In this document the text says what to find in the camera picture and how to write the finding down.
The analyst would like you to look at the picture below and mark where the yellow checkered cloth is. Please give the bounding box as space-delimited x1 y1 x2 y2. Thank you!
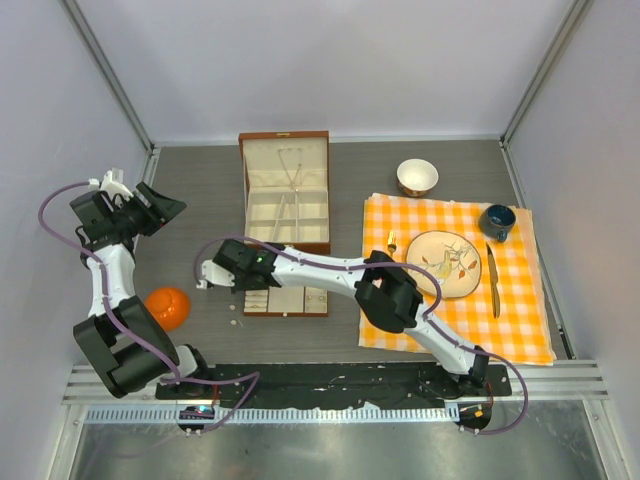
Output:
363 193 556 365

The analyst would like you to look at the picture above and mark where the decorated ceramic plate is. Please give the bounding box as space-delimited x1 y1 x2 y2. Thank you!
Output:
405 230 482 299

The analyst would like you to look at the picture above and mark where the brown jewelry tray insert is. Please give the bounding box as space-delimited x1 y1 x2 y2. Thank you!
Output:
243 287 329 317

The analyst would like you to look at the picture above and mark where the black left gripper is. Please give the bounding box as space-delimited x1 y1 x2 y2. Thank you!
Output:
111 184 185 238

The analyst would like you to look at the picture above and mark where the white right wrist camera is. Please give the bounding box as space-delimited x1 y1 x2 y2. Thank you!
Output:
196 260 235 290

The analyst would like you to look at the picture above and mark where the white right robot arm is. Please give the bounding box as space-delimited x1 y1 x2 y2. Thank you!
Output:
197 237 489 395

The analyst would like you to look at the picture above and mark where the white slotted cable duct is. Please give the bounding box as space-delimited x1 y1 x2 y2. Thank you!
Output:
84 404 459 425

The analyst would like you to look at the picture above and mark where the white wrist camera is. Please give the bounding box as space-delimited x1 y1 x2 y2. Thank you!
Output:
196 260 235 290
88 168 133 201

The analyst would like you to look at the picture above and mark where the gold knife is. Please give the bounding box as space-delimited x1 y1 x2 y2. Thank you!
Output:
486 244 501 318

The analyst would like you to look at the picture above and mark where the orange upturned bowl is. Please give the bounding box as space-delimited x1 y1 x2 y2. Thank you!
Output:
144 287 191 332

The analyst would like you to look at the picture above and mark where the brown jewelry box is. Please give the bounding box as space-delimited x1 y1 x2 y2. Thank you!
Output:
238 130 331 254

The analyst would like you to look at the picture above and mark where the dark blue mug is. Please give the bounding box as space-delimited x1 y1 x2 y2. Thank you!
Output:
478 204 517 243

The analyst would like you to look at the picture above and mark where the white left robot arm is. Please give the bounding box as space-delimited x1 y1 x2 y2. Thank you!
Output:
70 182 213 399

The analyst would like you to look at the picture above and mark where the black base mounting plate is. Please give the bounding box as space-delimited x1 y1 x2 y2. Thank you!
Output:
155 362 512 410

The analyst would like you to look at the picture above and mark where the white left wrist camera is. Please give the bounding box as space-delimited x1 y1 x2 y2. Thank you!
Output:
88 168 133 201

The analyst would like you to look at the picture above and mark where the gold fork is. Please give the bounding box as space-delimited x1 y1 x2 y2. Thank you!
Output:
387 231 397 255

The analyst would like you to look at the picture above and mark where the white ceramic bowl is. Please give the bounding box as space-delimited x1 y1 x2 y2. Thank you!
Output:
396 159 439 197

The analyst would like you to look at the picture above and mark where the silver chain necklace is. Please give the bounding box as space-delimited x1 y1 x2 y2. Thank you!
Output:
278 147 305 192

